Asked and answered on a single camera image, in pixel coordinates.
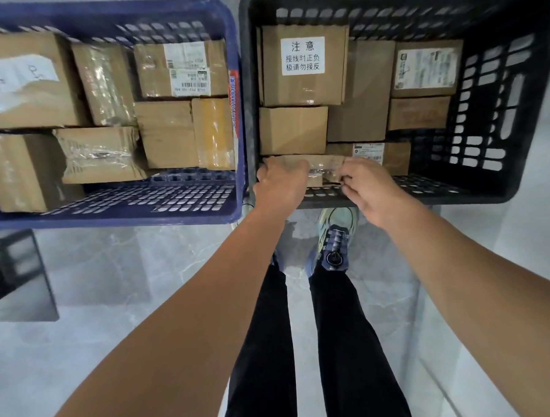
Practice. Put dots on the person's right hand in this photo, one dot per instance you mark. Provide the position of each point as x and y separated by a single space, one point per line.
375 191

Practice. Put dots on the person's left hand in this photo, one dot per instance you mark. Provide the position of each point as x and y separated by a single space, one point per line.
281 187

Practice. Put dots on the brown box torn white label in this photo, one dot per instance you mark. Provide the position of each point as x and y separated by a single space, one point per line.
325 166

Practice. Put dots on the small brown box amber tape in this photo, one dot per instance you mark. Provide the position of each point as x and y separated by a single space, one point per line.
213 133

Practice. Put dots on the taped brown box red print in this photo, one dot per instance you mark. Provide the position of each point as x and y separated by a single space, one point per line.
419 113

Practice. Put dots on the large plain brown box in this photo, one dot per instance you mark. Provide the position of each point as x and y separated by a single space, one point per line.
366 100

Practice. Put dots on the brown box square white label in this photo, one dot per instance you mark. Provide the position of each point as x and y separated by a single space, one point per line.
305 89

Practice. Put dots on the brown box barcode label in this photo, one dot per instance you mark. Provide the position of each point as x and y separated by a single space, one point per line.
427 90

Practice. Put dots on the medium plain brown seamed box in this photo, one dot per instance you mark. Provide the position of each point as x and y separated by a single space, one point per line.
167 135

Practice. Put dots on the black plastic crate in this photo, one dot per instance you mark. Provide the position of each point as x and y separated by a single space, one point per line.
504 111

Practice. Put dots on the blue plastic crate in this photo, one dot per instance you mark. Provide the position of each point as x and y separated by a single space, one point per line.
119 219

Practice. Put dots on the thin brown box wide label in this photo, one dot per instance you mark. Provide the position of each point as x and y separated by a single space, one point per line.
150 72

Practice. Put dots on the brown box round hole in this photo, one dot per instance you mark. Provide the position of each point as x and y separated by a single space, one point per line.
102 155

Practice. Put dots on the tall brown box glossy tape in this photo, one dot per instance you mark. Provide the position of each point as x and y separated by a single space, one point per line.
105 86

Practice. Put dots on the brown box peeling white label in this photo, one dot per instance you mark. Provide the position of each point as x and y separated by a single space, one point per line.
26 108

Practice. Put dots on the square brown box clear tape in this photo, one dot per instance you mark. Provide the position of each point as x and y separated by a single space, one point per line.
11 174

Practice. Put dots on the person's left forearm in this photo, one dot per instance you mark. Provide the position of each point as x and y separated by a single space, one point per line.
171 335

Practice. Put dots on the person's right forearm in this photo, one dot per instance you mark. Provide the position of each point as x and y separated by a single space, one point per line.
491 296

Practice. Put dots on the person's right shoe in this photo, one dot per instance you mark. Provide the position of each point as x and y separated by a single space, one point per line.
334 244

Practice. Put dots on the person's right leg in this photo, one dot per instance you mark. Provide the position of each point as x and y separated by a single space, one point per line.
356 358

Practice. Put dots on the person's leg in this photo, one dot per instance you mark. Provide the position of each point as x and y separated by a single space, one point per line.
356 358
264 363

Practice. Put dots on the person's left leg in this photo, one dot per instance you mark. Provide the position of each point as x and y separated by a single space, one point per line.
264 363

